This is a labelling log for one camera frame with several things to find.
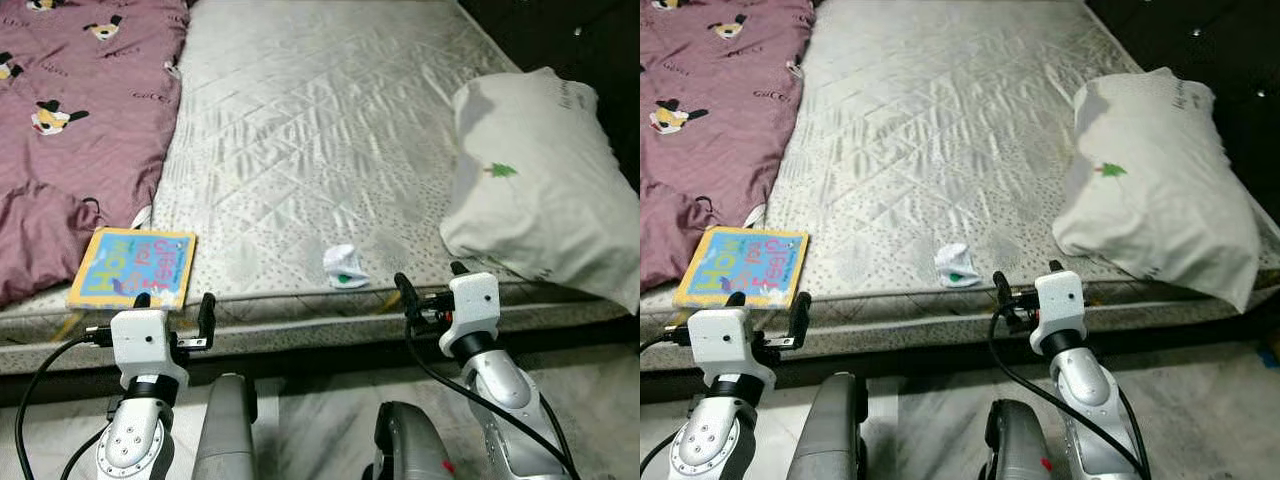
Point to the mauve cartoon print blanket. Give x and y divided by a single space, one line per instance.
90 150
720 140

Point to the grey right robot leg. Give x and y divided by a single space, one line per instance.
1020 450
415 450

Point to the white pillow green tree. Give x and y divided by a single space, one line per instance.
540 200
1160 200

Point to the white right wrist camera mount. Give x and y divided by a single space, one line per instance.
1060 300
472 300

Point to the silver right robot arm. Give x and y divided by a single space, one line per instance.
510 400
1090 400

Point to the colourful children's book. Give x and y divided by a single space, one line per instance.
740 265
130 268

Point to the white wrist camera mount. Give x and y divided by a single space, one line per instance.
725 340
472 300
145 340
1060 300

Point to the black tufted headboard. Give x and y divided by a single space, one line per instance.
1220 50
590 40

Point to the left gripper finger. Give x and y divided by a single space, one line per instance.
735 300
799 315
142 301
208 315

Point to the white quilted mattress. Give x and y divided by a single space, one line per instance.
300 130
930 130

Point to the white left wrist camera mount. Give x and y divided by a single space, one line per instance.
145 340
725 340

